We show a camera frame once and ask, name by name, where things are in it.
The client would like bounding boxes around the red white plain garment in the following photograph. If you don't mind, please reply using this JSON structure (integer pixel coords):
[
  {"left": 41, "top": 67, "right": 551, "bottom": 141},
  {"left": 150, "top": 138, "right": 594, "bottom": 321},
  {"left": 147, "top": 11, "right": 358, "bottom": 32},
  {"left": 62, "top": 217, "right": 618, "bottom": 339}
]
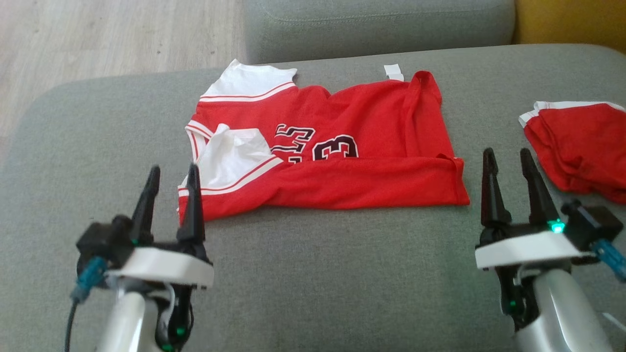
[{"left": 518, "top": 101, "right": 626, "bottom": 205}]

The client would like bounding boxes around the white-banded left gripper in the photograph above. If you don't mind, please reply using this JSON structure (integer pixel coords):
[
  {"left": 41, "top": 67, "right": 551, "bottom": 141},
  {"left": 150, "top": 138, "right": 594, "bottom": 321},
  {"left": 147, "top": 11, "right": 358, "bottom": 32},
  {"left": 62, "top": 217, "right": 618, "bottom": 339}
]
[{"left": 105, "top": 163, "right": 215, "bottom": 289}]

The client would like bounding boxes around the teal right cable connector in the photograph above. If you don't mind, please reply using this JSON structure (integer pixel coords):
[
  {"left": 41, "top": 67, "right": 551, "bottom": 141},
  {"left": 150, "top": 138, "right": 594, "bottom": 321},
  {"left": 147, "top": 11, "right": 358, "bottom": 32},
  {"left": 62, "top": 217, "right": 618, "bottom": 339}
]
[{"left": 589, "top": 239, "right": 626, "bottom": 282}]

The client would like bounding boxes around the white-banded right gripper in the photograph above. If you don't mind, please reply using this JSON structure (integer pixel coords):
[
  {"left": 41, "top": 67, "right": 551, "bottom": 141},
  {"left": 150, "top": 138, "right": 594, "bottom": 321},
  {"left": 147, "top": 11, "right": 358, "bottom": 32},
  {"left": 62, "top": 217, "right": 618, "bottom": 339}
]
[{"left": 474, "top": 148, "right": 600, "bottom": 272}]

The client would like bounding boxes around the large grey sofa ottoman cushion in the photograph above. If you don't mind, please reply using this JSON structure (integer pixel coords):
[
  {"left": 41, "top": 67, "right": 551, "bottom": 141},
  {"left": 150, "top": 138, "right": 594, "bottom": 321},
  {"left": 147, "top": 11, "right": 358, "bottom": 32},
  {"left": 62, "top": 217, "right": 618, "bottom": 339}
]
[{"left": 0, "top": 44, "right": 626, "bottom": 352}]

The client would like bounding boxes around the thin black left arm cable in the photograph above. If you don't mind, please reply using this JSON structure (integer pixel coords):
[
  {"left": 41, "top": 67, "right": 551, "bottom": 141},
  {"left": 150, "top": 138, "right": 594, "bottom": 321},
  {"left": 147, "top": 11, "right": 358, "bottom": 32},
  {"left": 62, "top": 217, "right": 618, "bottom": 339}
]
[{"left": 64, "top": 298, "right": 79, "bottom": 352}]

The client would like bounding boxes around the wide yellow sofa back cushion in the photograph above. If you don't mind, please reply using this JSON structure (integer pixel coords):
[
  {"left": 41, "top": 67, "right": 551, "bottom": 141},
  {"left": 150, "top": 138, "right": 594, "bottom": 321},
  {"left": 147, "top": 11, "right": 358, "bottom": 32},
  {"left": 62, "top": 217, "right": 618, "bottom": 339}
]
[{"left": 511, "top": 0, "right": 626, "bottom": 54}]

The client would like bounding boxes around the red white numbered jersey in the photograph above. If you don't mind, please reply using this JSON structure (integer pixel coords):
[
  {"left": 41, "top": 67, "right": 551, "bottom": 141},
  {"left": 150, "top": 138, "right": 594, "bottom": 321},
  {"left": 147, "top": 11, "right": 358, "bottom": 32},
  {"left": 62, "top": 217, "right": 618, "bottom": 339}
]
[{"left": 177, "top": 59, "right": 471, "bottom": 225}]

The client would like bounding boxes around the teal left cable connector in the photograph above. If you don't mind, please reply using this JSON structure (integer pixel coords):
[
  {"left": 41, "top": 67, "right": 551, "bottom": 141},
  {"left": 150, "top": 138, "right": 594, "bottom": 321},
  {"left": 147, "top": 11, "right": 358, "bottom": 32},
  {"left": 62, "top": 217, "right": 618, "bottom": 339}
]
[{"left": 70, "top": 257, "right": 108, "bottom": 304}]

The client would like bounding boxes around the long grey sofa seat cushion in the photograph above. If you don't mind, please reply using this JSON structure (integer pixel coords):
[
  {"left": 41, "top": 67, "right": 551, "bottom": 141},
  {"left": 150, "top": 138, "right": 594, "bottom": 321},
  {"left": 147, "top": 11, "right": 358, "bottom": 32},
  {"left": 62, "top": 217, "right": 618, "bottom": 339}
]
[{"left": 243, "top": 0, "right": 516, "bottom": 65}]

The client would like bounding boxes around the teal cable connector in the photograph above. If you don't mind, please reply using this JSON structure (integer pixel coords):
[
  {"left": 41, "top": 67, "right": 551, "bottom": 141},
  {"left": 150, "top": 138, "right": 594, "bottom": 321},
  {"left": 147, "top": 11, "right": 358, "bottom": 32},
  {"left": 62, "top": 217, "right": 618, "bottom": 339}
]
[
  {"left": 70, "top": 257, "right": 108, "bottom": 304},
  {"left": 589, "top": 239, "right": 626, "bottom": 282}
]

